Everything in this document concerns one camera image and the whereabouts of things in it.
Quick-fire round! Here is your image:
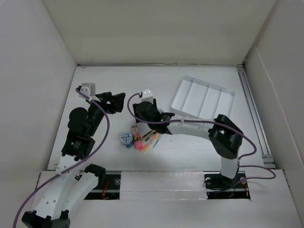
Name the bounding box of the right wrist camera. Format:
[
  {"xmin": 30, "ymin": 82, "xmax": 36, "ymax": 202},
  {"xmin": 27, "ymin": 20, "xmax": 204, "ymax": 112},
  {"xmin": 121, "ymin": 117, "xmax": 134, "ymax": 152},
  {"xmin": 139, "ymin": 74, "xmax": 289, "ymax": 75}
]
[{"xmin": 140, "ymin": 89, "xmax": 153, "ymax": 104}]

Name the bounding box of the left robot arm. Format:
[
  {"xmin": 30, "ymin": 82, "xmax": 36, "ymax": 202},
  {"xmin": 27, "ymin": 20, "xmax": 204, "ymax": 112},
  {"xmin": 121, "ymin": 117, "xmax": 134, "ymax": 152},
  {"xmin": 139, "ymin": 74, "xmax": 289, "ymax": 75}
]
[{"xmin": 21, "ymin": 92, "xmax": 125, "ymax": 228}]

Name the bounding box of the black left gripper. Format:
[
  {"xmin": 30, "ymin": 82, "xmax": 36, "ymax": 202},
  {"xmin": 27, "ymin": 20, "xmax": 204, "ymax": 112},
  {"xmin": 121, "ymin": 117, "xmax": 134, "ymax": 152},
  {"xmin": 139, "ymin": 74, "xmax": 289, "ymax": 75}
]
[{"xmin": 87, "ymin": 91, "xmax": 124, "ymax": 137}]

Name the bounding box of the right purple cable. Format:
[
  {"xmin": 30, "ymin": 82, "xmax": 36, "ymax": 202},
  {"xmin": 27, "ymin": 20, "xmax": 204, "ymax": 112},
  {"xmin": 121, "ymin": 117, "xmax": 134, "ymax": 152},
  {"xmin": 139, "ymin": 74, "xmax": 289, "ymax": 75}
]
[{"xmin": 127, "ymin": 92, "xmax": 276, "ymax": 190}]

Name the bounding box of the blue patterned lid jar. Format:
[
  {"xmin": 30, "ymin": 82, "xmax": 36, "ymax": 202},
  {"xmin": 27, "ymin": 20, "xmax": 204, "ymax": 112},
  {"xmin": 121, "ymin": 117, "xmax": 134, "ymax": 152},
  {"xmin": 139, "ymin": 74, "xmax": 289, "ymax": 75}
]
[{"xmin": 120, "ymin": 132, "xmax": 134, "ymax": 148}]

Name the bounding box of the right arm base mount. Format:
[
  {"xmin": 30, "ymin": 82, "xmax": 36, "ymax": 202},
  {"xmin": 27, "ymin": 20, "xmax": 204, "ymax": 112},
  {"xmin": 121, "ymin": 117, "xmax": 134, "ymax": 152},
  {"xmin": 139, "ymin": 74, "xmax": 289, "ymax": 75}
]
[{"xmin": 203, "ymin": 173, "xmax": 250, "ymax": 200}]

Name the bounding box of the purple cable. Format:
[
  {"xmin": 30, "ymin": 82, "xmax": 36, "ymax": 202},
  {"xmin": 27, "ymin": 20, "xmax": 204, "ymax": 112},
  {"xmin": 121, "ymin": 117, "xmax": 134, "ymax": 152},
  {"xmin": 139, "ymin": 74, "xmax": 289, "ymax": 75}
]
[
  {"xmin": 15, "ymin": 89, "xmax": 111, "ymax": 226},
  {"xmin": 127, "ymin": 92, "xmax": 276, "ymax": 190}
]

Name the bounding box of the white divided tray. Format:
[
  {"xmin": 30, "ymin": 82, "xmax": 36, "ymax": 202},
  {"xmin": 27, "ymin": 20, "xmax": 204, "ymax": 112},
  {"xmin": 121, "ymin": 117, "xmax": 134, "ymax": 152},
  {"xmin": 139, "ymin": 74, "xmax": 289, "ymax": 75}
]
[{"xmin": 171, "ymin": 76, "xmax": 235, "ymax": 119}]

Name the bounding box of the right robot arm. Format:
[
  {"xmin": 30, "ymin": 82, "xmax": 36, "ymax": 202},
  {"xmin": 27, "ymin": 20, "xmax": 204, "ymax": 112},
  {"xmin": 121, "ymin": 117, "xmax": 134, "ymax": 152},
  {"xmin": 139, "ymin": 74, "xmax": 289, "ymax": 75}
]
[{"xmin": 127, "ymin": 99, "xmax": 243, "ymax": 187}]

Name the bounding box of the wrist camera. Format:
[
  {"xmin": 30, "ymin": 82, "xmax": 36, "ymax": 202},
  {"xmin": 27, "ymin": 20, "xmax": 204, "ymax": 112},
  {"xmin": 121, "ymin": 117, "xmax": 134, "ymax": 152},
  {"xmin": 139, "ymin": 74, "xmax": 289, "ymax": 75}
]
[
  {"xmin": 140, "ymin": 89, "xmax": 153, "ymax": 104},
  {"xmin": 76, "ymin": 83, "xmax": 96, "ymax": 98}
]

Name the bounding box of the red wires left slot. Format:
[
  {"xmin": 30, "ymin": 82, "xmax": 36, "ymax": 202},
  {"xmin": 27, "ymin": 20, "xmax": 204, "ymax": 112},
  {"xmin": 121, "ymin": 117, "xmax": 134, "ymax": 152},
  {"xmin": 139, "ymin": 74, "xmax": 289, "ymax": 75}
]
[{"xmin": 101, "ymin": 181, "xmax": 111, "ymax": 199}]

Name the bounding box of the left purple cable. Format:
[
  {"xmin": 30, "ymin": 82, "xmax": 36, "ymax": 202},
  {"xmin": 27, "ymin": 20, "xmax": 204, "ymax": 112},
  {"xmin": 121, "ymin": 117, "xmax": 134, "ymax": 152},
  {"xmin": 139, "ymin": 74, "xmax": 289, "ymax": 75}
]
[{"xmin": 15, "ymin": 89, "xmax": 111, "ymax": 226}]

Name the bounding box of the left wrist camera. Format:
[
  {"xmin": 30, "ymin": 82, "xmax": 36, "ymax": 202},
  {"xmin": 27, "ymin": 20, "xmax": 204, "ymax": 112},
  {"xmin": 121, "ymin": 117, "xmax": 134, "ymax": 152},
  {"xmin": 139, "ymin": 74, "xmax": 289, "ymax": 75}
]
[{"xmin": 76, "ymin": 83, "xmax": 96, "ymax": 98}]

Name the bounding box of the pink capped tube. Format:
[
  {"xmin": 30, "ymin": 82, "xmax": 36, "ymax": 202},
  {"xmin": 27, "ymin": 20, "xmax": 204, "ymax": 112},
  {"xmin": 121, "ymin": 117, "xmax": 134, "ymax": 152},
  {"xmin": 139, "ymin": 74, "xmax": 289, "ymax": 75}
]
[{"xmin": 131, "ymin": 125, "xmax": 143, "ymax": 151}]

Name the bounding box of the clear blue pen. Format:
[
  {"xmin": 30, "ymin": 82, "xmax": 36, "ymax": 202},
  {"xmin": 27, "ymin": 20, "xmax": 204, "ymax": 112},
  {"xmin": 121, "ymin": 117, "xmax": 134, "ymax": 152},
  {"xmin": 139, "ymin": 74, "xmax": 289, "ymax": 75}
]
[{"xmin": 152, "ymin": 134, "xmax": 163, "ymax": 149}]

